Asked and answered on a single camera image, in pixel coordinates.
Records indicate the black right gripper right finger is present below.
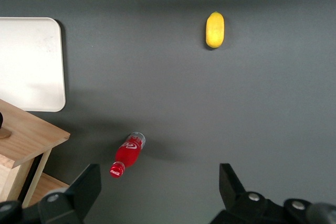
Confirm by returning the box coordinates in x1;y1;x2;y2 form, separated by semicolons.
209;163;285;224

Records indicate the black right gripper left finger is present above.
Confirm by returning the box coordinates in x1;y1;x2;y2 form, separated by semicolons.
38;163;102;224

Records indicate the wooden shelf rack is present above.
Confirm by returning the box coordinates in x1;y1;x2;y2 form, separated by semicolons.
0;99;71;204

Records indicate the wooden drawer cabinet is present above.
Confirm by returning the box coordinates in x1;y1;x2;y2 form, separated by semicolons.
18;149;70;209

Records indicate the red cola bottle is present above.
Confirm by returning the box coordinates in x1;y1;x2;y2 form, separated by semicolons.
109;131;146;180

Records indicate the cream plastic tray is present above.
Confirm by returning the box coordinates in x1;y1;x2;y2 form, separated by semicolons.
0;17;66;112

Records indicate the yellow lemon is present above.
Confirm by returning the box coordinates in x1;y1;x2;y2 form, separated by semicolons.
205;10;226;49

